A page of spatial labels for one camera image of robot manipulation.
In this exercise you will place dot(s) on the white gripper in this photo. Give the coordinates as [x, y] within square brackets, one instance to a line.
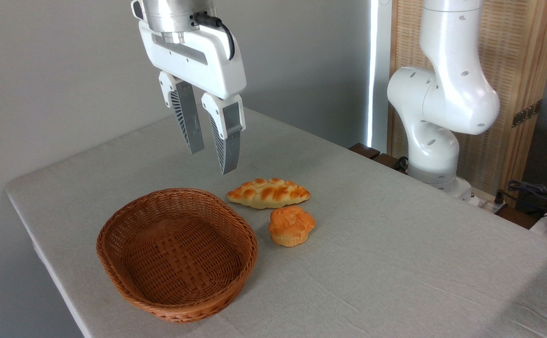
[208, 58]

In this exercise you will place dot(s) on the round orange muffin bread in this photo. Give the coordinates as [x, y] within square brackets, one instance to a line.
[291, 225]

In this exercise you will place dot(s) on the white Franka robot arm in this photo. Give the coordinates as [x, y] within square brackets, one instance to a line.
[452, 94]

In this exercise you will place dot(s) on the braided golden bread loaf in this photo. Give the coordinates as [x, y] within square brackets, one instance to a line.
[269, 193]

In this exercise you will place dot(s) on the brown woven wicker basket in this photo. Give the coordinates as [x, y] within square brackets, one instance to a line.
[175, 253]

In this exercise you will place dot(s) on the dark brown wooden block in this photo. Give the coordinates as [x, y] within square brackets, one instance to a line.
[363, 150]
[387, 160]

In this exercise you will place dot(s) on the grey tablecloth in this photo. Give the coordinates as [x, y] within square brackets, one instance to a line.
[395, 258]

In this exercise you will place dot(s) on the white power strip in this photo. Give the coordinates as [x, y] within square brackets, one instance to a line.
[487, 201]

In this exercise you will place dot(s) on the metal screen hinge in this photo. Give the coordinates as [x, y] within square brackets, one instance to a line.
[527, 113]

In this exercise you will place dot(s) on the white vertical frame post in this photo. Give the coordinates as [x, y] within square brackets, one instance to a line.
[379, 70]

